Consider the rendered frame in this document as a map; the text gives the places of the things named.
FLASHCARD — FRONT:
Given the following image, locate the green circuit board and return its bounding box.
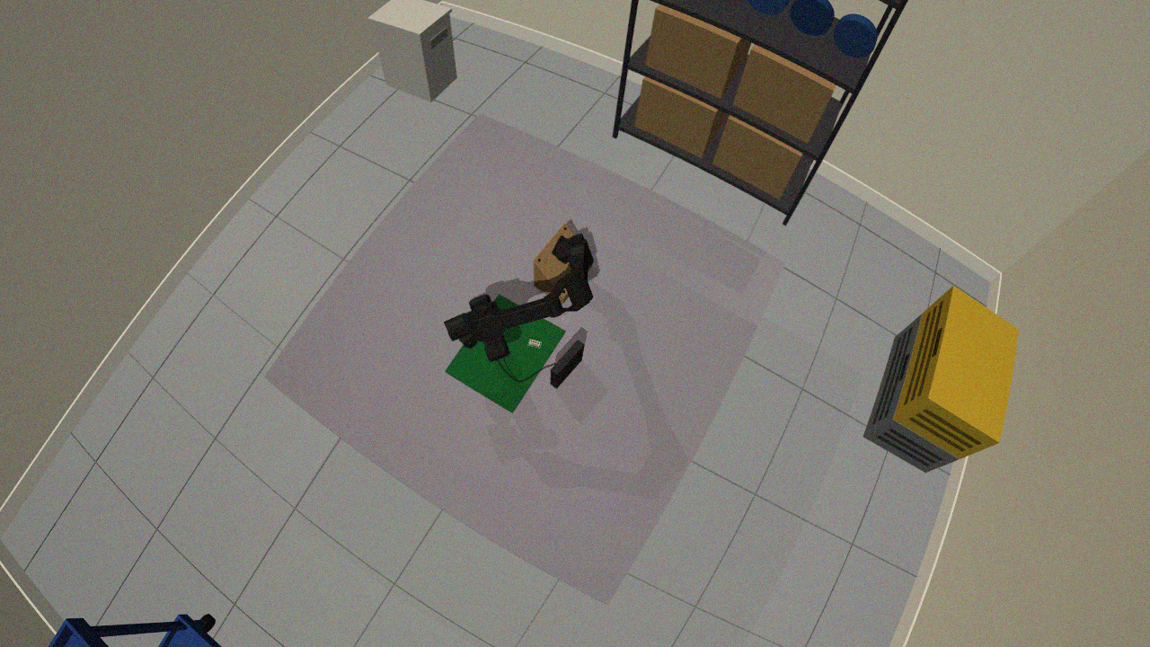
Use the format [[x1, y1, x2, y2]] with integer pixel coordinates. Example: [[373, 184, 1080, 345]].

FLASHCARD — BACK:
[[445, 319, 566, 413]]

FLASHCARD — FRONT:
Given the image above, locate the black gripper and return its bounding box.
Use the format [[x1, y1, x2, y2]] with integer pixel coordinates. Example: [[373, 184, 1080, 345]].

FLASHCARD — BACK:
[[469, 294, 509, 361]]

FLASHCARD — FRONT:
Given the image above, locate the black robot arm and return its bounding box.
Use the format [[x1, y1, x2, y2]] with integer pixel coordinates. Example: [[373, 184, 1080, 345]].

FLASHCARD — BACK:
[[444, 234, 595, 348]]

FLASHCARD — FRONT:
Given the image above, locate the black computer fan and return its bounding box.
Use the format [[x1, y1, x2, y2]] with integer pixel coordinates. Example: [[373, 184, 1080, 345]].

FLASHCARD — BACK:
[[550, 340, 584, 388]]

